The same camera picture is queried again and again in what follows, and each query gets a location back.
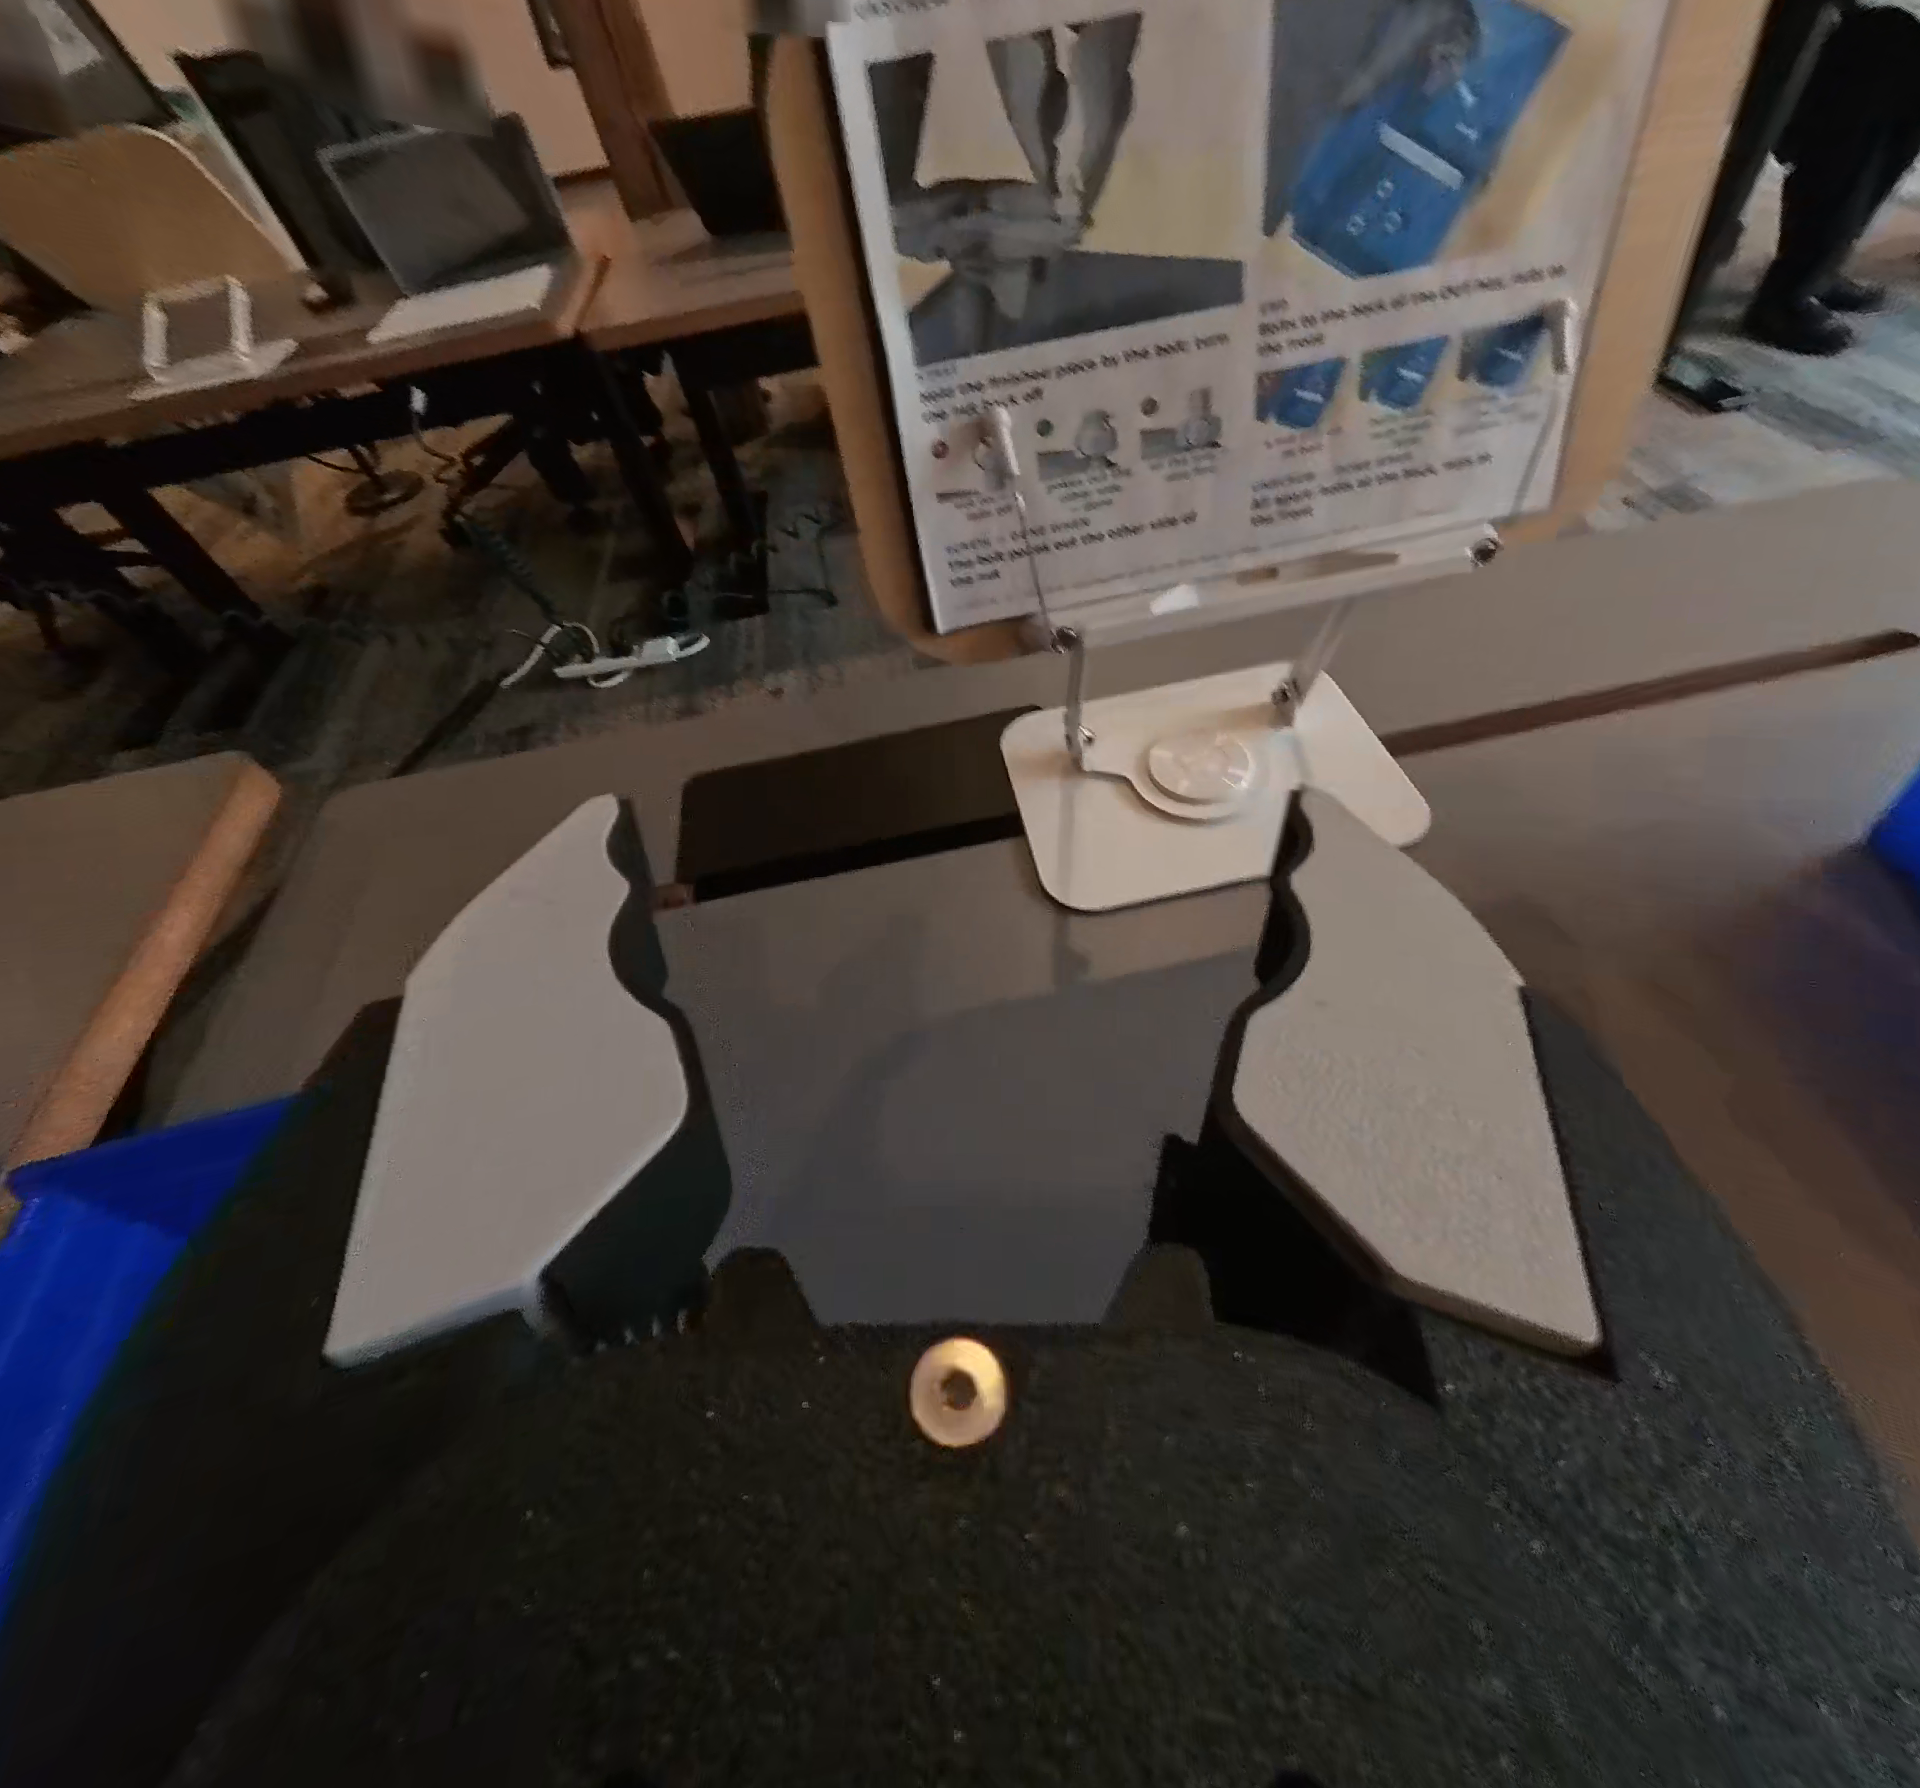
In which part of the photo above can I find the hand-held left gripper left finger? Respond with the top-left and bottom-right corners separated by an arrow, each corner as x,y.
321,791 -> 735,1369

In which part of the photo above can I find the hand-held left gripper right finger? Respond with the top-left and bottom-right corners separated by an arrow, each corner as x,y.
1206,786 -> 1606,1359

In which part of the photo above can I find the blue plastic bin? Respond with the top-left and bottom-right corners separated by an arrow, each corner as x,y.
0,1096 -> 309,1571

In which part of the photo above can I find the blue bin with black divider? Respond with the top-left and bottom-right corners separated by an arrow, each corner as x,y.
1859,765 -> 1920,897

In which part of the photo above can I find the white power strip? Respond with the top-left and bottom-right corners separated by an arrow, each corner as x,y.
498,623 -> 710,693

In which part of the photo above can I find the brown wooden desk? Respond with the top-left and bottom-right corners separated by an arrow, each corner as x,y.
577,189 -> 820,575
0,249 -> 614,650

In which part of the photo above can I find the printed instruction sheet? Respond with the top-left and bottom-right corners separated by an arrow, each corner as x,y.
783,0 -> 1707,639

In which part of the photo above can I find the white paper sheet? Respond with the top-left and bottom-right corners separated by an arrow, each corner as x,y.
364,261 -> 554,347

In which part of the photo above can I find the clear acrylic stand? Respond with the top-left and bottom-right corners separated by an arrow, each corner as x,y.
128,276 -> 296,402

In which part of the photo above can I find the grey laptop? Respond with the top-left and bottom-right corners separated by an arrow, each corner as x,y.
319,115 -> 575,302

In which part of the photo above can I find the long wooden desk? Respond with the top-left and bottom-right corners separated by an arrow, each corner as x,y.
1656,0 -> 1920,411

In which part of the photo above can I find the black laptop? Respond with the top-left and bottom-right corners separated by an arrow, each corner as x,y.
649,107 -> 788,245

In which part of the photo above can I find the beige curved board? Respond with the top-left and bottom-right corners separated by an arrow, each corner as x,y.
0,124 -> 309,319

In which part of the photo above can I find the black monitor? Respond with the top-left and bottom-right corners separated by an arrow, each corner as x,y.
170,48 -> 359,308

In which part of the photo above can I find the dark framed screen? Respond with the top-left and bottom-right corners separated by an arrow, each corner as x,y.
0,0 -> 173,147

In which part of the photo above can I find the black desk cable cover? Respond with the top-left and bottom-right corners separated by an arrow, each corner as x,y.
676,709 -> 1046,905

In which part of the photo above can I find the black coiled cable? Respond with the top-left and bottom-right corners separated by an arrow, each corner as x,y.
443,460 -> 560,626

